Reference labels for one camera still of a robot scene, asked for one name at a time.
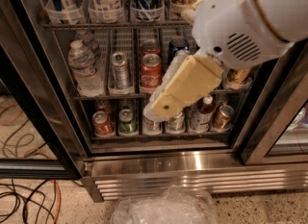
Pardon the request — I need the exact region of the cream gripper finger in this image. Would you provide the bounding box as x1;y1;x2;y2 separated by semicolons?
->
143;53;224;122
181;0;203;24

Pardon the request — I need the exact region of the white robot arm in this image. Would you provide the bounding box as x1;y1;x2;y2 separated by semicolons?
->
143;0;308;122

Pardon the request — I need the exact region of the rear blue pepsi can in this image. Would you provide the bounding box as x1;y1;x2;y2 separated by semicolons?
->
167;36;189;64

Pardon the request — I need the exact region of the brown root beer can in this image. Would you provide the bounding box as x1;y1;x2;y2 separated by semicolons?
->
227;68;251;84

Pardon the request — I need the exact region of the front red coca-cola can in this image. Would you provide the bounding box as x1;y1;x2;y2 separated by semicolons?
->
141;54;163;88

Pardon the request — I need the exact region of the red coca-cola can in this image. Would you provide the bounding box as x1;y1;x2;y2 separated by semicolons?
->
141;54;163;88
141;38;162;56

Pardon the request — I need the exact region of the rear red coca-cola can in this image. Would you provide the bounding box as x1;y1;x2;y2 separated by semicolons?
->
141;38;162;56

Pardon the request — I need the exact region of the brown can bottom shelf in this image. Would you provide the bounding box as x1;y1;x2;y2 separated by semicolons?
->
212;105;234;129

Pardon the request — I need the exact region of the silver green can bottom shelf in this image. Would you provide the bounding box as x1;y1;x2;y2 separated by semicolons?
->
166;112;185;134

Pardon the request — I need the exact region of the small water bottle bottom shelf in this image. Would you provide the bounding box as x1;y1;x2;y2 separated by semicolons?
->
142;117;162;136

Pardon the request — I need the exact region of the silver diet soda can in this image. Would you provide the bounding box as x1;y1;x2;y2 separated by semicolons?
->
111;52;131;89

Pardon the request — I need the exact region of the white blue top shelf can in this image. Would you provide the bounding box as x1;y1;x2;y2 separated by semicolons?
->
90;0;123;23

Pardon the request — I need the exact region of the green soda can bottom shelf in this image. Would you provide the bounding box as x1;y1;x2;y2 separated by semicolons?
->
118;109;138;136

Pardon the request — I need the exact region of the orange soda can bottom shelf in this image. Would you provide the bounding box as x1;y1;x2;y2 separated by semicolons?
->
92;111;114;136

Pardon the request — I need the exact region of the stainless steel fridge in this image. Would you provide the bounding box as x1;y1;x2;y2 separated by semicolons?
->
0;0;308;203

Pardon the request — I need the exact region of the brown tea bottle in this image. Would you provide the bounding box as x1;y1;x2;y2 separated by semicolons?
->
190;94;215;133

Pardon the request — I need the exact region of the right sliding glass door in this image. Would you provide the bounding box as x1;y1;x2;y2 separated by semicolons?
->
241;47;308;165

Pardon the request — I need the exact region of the sliding glass door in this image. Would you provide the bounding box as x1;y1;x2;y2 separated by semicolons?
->
241;47;308;165
1;0;88;179

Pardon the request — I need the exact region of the rear clear water bottle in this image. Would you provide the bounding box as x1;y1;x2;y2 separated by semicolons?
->
75;30;101;59

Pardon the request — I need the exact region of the clear water bottle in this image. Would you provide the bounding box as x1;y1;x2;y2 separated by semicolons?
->
68;40;105;97
75;30;101;59

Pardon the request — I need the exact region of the front clear water bottle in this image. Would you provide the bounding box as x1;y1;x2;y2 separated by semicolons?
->
68;40;105;97

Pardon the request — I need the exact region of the clear plastic bag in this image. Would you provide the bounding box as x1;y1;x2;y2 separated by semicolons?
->
110;186;218;224

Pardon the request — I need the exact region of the left sliding glass door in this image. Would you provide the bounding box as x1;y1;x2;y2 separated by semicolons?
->
1;0;88;179

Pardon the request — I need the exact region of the orange cable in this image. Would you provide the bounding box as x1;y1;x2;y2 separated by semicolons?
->
0;103;63;224

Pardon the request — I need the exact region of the black cable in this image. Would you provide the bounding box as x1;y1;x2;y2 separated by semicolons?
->
0;118;85;224

